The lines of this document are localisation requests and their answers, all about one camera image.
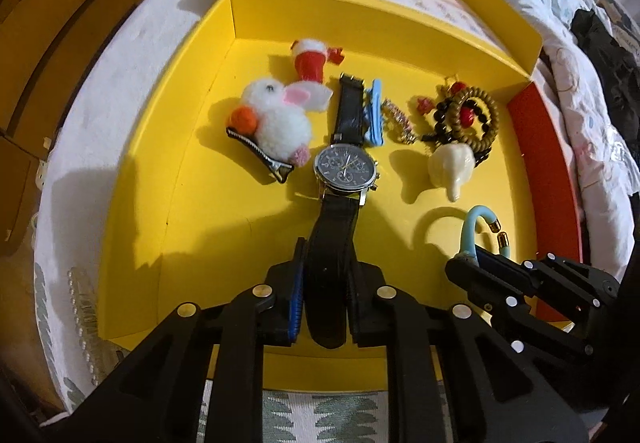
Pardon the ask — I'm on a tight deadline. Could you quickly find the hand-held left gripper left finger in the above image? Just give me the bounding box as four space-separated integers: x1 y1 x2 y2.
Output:
40 237 307 443

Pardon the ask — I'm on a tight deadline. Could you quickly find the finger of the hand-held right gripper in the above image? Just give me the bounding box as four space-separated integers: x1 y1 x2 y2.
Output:
446 254 622 320
486 302 597 365

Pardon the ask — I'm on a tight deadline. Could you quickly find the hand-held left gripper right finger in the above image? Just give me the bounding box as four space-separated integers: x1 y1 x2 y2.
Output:
345 258 592 443

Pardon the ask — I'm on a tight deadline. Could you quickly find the light blue bangle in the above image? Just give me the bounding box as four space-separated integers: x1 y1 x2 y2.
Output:
460 205 511 269

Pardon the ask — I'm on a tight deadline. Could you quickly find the yellow cardboard box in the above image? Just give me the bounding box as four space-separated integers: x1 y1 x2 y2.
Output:
97 0 584 394

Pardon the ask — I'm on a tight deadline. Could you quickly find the black strap wristwatch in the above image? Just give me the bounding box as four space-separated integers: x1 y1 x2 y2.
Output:
304 73 384 350

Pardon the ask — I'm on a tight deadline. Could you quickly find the black bead bracelet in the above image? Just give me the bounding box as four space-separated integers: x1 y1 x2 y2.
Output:
421 90 493 167

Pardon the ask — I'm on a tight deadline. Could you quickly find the white rabbit plush hair clip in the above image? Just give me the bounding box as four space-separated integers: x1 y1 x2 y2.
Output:
225 78 335 184

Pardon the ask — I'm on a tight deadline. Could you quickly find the red plush stocking ornament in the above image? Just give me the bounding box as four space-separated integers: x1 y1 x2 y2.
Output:
291 39 347 84

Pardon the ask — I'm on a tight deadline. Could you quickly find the white elephant figurine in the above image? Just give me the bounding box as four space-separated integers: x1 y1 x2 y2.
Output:
427 143 476 202

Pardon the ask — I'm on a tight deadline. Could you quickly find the red bead charm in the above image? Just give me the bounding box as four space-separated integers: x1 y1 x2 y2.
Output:
447 81 477 128

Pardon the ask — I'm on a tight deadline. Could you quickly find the pink crystal hair clip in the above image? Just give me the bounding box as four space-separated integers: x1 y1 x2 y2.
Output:
382 98 417 144

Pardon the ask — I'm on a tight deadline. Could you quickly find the light blue hair clip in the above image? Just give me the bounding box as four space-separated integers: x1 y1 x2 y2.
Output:
361 79 389 148

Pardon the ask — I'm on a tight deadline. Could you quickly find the black clothing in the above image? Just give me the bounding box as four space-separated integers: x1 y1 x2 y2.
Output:
570 8 640 146

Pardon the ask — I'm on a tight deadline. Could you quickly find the white green patterned bedsheet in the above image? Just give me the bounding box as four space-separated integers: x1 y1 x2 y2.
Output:
32 0 623 443

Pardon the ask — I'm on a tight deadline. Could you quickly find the wooden wardrobe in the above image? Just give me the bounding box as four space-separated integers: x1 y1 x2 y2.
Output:
0 0 193 256

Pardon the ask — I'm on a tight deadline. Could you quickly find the wooden bead bracelet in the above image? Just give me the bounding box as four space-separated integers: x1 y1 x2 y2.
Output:
445 87 501 156

